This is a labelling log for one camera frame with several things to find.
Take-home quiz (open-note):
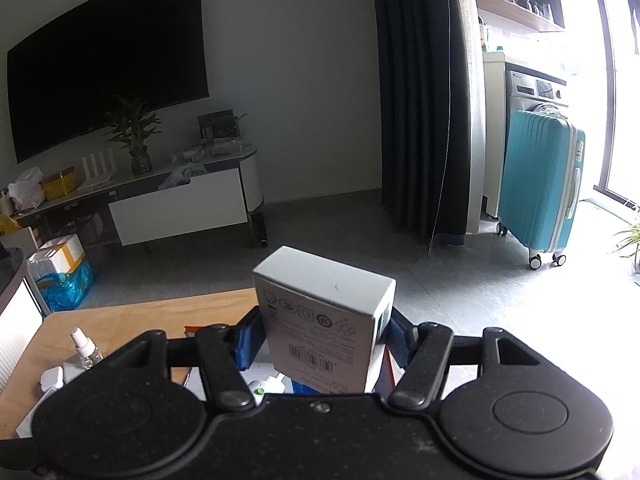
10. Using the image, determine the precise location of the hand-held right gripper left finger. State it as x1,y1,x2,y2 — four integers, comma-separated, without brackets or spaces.
125,307,264,412

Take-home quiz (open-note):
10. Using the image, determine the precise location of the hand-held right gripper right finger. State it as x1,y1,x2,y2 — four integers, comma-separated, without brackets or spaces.
384,310,532,409

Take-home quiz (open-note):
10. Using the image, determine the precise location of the orange cardboard box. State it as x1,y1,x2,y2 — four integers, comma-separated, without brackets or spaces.
170,325,402,402

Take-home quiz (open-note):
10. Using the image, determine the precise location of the blue transparent plastic box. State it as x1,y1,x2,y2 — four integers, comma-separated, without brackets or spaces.
291,379,327,397

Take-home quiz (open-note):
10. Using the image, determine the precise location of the white carton box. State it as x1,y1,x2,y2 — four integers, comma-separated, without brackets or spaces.
252,245,397,395

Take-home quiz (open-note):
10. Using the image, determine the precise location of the white television cabinet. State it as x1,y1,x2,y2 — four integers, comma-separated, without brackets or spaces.
0,144,267,253

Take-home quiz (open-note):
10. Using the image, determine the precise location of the clear spray bottle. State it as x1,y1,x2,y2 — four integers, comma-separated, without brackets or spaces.
70,327,104,370

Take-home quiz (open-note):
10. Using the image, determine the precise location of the crumpled cloth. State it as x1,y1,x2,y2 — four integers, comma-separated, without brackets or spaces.
159,159,209,190

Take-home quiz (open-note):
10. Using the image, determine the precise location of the cardboard box in blue bag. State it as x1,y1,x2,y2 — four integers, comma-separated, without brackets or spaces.
26,233,97,314

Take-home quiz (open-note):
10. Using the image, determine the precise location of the teal suitcase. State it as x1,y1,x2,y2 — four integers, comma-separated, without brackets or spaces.
496,108,587,269

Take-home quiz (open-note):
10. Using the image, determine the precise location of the dark printed box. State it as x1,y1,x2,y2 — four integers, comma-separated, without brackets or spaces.
197,108,244,143

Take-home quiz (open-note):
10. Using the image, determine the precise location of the white ribbed cabinet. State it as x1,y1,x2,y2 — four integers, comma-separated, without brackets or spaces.
0,246,46,397

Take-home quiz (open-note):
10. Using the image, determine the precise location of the white router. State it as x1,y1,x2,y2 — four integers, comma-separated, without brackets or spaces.
79,149,118,187

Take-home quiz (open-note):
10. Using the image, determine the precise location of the bamboo plant in vase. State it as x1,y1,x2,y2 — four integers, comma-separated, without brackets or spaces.
101,91,164,177

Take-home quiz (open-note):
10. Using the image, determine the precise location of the yellow box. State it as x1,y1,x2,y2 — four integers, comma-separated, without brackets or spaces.
41,169,84,202

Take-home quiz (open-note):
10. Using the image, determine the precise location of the dark curtain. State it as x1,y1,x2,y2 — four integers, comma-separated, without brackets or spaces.
370,0,474,257

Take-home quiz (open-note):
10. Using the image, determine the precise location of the potted spider plant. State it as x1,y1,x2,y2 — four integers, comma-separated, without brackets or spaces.
611,204,640,274

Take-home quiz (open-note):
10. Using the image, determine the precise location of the white plastic bag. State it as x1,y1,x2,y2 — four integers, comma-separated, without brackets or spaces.
7,166,47,212

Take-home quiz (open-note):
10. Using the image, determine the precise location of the washing machine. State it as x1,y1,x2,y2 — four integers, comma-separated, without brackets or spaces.
504,69,569,122

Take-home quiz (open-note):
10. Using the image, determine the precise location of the black television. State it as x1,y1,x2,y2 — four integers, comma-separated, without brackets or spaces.
6,0,210,165

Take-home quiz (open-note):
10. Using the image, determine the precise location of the dark hanging garment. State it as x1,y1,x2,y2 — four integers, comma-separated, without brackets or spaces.
617,0,640,57

